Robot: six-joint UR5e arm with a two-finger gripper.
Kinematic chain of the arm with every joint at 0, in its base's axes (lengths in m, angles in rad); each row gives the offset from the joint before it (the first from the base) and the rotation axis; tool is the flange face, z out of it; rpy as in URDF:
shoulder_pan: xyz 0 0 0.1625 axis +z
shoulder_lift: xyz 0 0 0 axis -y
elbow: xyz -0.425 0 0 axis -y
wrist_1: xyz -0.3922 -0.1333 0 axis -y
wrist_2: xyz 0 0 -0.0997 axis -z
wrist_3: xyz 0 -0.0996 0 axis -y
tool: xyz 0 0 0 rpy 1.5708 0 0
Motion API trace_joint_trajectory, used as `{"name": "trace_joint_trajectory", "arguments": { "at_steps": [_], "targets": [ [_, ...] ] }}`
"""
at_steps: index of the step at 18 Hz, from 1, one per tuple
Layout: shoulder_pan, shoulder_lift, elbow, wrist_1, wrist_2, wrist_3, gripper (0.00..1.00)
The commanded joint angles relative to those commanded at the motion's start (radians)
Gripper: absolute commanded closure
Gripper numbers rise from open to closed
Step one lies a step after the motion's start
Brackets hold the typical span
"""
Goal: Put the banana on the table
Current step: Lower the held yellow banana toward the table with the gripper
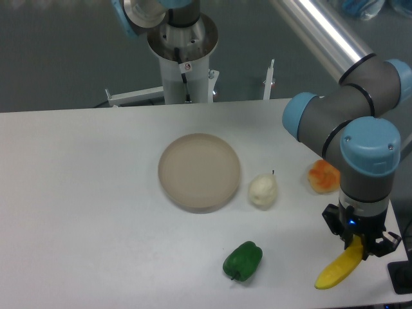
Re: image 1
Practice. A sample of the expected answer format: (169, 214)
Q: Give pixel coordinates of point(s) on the green toy bell pepper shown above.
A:
(243, 262)

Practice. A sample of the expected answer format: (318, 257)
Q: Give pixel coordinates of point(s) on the black device at edge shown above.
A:
(400, 275)

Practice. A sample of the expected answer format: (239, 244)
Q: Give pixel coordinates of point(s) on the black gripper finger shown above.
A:
(389, 243)
(331, 215)

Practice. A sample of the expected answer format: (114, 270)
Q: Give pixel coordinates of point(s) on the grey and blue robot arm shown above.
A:
(346, 127)

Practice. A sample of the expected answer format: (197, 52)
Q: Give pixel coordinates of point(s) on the beige round plate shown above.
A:
(199, 172)

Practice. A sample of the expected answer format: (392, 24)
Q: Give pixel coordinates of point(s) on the orange toy fruit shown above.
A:
(323, 177)

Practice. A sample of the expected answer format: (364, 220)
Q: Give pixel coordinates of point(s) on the white toy pear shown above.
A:
(263, 190)

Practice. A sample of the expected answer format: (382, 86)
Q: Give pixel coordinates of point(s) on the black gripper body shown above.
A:
(363, 219)

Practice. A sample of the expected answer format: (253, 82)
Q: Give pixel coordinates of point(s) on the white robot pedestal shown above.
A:
(184, 59)

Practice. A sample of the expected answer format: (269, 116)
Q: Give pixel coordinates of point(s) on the white metal bracket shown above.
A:
(269, 81)
(134, 96)

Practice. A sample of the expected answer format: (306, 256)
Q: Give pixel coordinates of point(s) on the white metal bracket left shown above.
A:
(134, 96)

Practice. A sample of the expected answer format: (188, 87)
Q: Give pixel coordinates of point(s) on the white metal bracket right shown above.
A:
(269, 81)

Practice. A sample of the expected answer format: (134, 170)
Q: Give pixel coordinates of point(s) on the yellow toy banana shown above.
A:
(341, 267)

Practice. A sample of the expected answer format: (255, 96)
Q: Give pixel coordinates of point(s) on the blue plastic bag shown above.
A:
(365, 10)

